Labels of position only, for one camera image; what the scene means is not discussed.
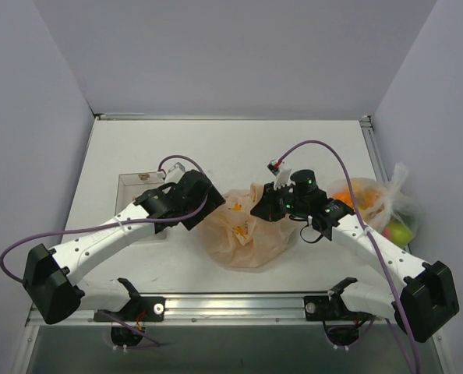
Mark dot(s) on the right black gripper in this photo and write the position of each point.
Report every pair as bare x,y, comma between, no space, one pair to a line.
266,206

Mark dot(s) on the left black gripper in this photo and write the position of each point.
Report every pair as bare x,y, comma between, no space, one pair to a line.
206,204

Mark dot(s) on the orange plastic shopping bag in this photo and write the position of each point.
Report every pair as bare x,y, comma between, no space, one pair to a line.
234,238

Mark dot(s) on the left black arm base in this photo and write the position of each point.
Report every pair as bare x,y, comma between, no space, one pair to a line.
128,326

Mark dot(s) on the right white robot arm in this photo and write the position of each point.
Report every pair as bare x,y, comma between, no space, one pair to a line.
338,223

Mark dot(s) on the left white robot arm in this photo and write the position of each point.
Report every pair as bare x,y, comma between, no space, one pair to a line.
55,278

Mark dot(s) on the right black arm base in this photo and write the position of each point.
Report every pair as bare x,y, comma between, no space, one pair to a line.
343,328

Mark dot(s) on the clear bag of fruits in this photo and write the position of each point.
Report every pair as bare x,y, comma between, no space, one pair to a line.
382,204

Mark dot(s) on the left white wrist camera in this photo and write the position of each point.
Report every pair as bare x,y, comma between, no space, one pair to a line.
173,174

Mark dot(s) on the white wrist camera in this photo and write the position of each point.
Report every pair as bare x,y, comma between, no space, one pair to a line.
173,174
281,172

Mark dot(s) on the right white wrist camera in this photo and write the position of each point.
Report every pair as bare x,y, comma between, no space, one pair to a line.
281,172

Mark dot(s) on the aluminium front rail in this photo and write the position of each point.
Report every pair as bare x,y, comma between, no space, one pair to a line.
231,308

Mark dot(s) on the aluminium rail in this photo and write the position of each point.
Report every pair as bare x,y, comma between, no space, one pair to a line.
380,252
231,308

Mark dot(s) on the aluminium right side rail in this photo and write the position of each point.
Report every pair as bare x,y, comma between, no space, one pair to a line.
380,252

